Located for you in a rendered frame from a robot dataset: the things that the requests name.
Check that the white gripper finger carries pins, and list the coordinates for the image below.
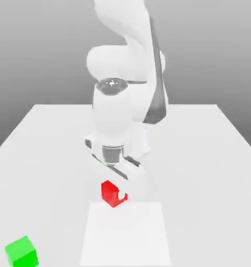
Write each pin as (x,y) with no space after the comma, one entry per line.
(121,192)

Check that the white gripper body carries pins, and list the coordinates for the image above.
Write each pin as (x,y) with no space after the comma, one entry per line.
(131,175)

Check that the small red cube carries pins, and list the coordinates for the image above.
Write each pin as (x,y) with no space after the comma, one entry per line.
(108,193)

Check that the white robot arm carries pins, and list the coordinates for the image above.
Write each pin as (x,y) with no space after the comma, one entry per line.
(111,116)

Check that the small green cube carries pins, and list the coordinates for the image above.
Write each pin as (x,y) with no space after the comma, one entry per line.
(21,252)

